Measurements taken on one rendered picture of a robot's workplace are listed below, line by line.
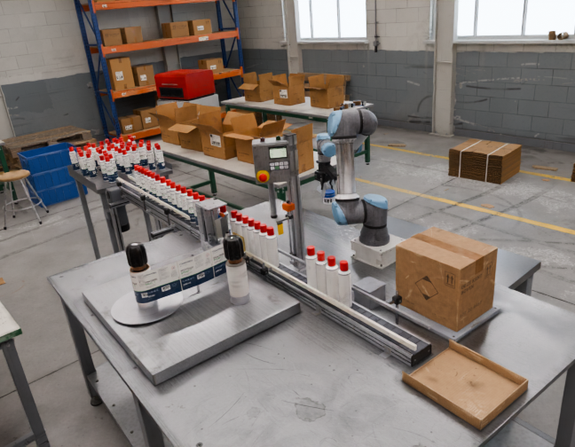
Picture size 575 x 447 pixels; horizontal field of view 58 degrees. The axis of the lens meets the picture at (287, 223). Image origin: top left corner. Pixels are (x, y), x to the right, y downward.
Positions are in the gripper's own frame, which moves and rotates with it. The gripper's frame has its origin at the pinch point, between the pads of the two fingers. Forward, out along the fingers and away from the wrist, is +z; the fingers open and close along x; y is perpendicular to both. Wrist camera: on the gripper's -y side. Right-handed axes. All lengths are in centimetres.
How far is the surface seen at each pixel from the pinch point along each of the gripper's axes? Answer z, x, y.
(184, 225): 14, 63, 60
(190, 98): 14, -188, 456
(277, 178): -31, 57, -25
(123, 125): 69, -164, 646
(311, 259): -4, 68, -56
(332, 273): -3, 69, -69
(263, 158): -41, 61, -21
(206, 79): -8, -222, 461
